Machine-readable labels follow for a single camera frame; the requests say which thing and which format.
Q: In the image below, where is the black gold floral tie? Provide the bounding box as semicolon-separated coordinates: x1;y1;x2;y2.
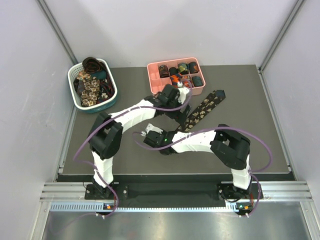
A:
176;90;226;133

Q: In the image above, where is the pink divided organizer box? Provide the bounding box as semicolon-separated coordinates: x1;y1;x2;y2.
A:
147;57;206;96

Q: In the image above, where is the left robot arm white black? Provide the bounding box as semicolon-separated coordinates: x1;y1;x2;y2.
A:
88;84;192;199

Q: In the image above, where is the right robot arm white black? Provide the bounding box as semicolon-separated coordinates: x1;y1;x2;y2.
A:
141;123;252;200

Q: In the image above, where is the rolled red multicolour tie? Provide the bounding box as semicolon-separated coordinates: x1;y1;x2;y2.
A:
181;75;194;89

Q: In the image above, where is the rolled orange navy striped tie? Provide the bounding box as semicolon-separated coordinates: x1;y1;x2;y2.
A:
170;73;183;88

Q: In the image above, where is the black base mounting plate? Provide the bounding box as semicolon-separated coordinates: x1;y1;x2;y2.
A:
85;173;294;204

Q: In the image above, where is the rolled dark teal tie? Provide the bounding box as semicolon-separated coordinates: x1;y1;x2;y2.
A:
191;76;204;88

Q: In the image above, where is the rolled black tie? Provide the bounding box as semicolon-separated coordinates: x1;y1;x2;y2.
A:
169;67;179;76

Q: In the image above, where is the rolled maroon patterned tie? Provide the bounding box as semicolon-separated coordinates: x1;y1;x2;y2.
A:
158;64;170;78

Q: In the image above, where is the rolled green yellow tie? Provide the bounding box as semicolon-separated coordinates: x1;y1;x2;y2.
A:
177;62;189;75

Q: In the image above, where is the rolled dark green tie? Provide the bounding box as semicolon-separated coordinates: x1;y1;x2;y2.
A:
188;61;200;74

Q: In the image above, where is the dark grey table mat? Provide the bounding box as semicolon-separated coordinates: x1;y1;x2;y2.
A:
61;65;295;181

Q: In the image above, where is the teal white laundry basket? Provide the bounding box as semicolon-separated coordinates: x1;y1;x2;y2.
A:
67;57;118;114

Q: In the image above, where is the brown patterned tie in basket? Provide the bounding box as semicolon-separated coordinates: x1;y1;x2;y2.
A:
82;57;107;74

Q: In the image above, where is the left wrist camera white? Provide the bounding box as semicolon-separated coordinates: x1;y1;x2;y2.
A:
177;82;191;105

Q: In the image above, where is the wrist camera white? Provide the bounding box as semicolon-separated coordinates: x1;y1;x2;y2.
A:
140;123;163;137
177;82;191;105

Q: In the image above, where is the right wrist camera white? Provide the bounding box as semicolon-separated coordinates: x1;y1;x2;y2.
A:
140;123;163;137

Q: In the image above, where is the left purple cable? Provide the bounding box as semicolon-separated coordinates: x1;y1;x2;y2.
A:
73;82;193;220

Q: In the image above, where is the aluminium frame rail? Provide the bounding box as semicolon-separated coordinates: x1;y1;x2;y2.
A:
40;181;313;214

